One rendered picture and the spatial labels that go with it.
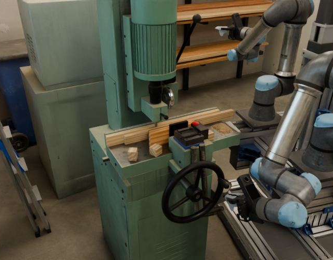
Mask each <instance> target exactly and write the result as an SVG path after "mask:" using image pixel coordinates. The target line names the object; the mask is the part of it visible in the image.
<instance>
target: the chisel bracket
mask: <svg viewBox="0 0 333 260"><path fill-rule="evenodd" d="M141 110H142V112H143V113H144V114H145V115H146V116H147V117H148V118H150V119H151V120H152V121H153V122H158V121H163V120H165V119H164V117H162V116H161V115H160V113H162V114H164V115H168V106H167V104H165V103H164V102H163V101H162V102H161V103H159V104H152V103H150V96H144V97H141Z"/></svg>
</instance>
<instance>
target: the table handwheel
mask: <svg viewBox="0 0 333 260"><path fill-rule="evenodd" d="M203 168H207V169H211V170H213V171H214V172H215V173H216V174H217V177H218V178H219V177H220V178H222V179H223V180H225V176H224V173H223V171H222V169H221V168H220V167H219V166H218V165H217V164H215V163H213V162H210V161H198V162H195V163H192V164H190V165H188V166H186V167H184V168H183V169H181V170H180V171H179V172H178V173H177V174H176V173H175V172H174V171H173V170H172V169H170V173H171V175H172V176H173V178H172V179H171V180H170V181H169V183H168V184H167V186H166V188H165V190H164V193H163V196H162V211H163V213H164V215H165V217H166V218H167V219H168V220H170V221H172V222H174V223H179V224H183V223H190V222H193V221H196V220H198V219H200V218H201V217H203V216H204V215H206V214H207V213H208V212H209V211H210V210H211V209H212V208H213V207H214V206H215V205H216V203H217V202H218V200H219V199H220V197H221V195H222V193H223V190H224V187H223V186H222V185H221V184H220V183H219V181H218V185H217V189H216V191H215V194H214V195H213V197H212V198H208V197H206V196H204V195H203V191H202V190H201V189H200V188H199V187H198V186H199V181H200V177H201V173H202V169H203ZM195 170H198V171H197V176H196V180H195V183H194V184H191V182H190V181H189V180H188V179H187V178H186V177H185V176H186V175H188V174H189V173H191V172H193V171H195ZM177 183H180V185H181V186H182V187H183V188H184V189H185V190H186V192H185V194H186V196H185V197H184V198H183V199H181V200H180V201H179V202H177V203H176V204H174V205H172V206H171V207H169V198H170V195H171V193H172V191H173V189H174V188H175V186H176V184H177ZM201 199H203V200H206V201H208V202H209V203H208V204H207V205H206V206H205V207H204V208H202V209H201V210H200V211H198V212H196V213H194V214H192V215H189V216H185V217H180V216H176V215H174V214H173V213H172V212H171V211H173V210H174V209H175V208H177V207H178V206H180V205H181V204H183V203H184V202H186V201H188V200H191V201H192V202H198V201H200V200H201Z"/></svg>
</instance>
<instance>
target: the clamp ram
mask: <svg viewBox="0 0 333 260"><path fill-rule="evenodd" d="M187 127H188V121H187V120H185V121H181V122H177V123H173V124H170V125H169V137H171V136H174V131H176V130H179V129H183V128H187Z"/></svg>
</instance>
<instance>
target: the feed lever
mask: <svg viewBox="0 0 333 260"><path fill-rule="evenodd" d="M200 21H201V15H199V14H195V15H193V24H192V26H191V28H190V30H189V32H188V34H187V36H186V38H185V41H184V43H183V45H182V47H181V49H180V51H179V53H178V55H177V58H176V65H177V63H178V61H179V59H180V57H181V55H182V53H183V51H184V48H185V46H186V44H187V42H188V40H189V38H190V36H191V34H192V32H193V30H194V28H195V26H196V24H197V23H200ZM175 81H176V76H175V77H173V78H171V79H168V80H162V82H163V83H164V84H171V83H174V82H175Z"/></svg>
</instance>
